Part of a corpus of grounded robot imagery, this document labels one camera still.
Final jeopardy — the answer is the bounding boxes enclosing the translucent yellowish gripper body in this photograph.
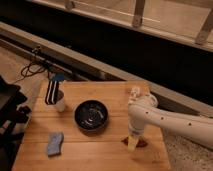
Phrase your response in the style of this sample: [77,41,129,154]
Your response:
[128,133,141,151]

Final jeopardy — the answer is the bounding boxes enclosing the dried red pepper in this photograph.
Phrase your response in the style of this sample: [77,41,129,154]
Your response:
[122,138,148,148]

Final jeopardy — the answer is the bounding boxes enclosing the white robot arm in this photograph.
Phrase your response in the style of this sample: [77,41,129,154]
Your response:
[128,94,213,150]

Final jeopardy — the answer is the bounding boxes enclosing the dark ceramic bowl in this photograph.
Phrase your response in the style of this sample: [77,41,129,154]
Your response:
[74,100,108,131]

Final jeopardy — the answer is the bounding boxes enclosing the small white bottle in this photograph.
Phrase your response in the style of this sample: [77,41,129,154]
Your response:
[130,86,141,99]

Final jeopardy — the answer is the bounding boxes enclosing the wooden cutting board table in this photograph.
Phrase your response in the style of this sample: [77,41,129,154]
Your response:
[12,81,171,171]

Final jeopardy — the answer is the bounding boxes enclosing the white cup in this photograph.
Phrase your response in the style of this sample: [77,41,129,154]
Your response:
[54,91,66,112]

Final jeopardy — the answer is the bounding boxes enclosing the blue sponge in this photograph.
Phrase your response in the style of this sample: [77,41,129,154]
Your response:
[47,132,64,156]

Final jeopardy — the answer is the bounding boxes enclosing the metal floor rail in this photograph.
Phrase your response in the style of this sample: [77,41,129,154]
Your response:
[0,21,213,117]

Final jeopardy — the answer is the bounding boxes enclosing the black cable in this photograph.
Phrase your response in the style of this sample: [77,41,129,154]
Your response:
[13,46,54,83]

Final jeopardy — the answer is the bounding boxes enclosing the wooden frame legs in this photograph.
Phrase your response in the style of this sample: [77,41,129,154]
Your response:
[63,0,213,45]

